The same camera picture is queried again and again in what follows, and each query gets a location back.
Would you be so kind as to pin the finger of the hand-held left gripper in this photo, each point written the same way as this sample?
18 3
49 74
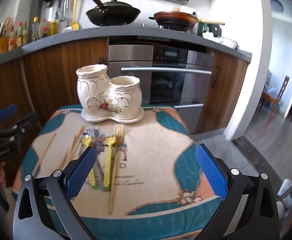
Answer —
23 126
7 111

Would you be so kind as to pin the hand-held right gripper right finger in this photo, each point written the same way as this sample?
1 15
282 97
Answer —
211 172

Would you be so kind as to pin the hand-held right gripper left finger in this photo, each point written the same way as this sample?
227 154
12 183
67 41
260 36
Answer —
80 173

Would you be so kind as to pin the silver metal fork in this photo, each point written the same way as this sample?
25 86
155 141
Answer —
100 177
96 135

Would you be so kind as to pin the wooden chopstick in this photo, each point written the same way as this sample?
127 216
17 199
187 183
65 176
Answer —
69 150
45 152
78 135

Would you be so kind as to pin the yellow plastic fork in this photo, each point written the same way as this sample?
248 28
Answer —
107 165

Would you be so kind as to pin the yellow plastic spoon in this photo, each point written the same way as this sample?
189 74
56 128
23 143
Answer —
87 141

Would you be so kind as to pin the gold metal fork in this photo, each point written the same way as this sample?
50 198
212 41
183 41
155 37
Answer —
112 192

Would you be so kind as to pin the white floral ceramic utensil holder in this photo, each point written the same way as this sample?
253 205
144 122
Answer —
105 92

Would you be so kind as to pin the person's left hand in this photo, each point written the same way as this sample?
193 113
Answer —
2 177

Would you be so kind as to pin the printed quilted mat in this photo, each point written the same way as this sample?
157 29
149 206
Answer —
156 155

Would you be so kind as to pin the yellow knife holder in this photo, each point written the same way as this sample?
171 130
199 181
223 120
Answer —
2 45

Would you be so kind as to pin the red label sauce bottle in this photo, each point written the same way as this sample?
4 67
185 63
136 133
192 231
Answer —
12 41

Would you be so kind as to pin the red cap sauce bottle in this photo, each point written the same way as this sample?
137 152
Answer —
19 36
25 33

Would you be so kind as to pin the white ceramic holder tray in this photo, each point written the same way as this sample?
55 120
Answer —
136 117

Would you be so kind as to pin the clear oil bottle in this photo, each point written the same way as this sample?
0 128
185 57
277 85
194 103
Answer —
35 30

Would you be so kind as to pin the yellow squeeze bottle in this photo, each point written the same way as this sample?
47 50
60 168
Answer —
52 28

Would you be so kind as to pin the stainless steel built-in oven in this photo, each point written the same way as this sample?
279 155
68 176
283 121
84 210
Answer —
161 85

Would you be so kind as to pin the grey kitchen countertop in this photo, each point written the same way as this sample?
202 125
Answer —
85 33

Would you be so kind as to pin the wooden chair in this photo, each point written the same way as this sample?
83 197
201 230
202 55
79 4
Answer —
284 87

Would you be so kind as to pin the hanging kitchen tool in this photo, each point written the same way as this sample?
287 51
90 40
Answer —
58 11
66 8

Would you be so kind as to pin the white dishes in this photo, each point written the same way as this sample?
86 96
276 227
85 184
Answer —
226 41

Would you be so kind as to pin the black wok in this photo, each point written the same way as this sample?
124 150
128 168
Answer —
110 17

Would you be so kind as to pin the green box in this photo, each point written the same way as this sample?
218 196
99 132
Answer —
214 28

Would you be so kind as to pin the black wok lid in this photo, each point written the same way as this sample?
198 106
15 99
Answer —
121 4

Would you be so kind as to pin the ceiling lamp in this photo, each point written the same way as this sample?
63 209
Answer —
276 3

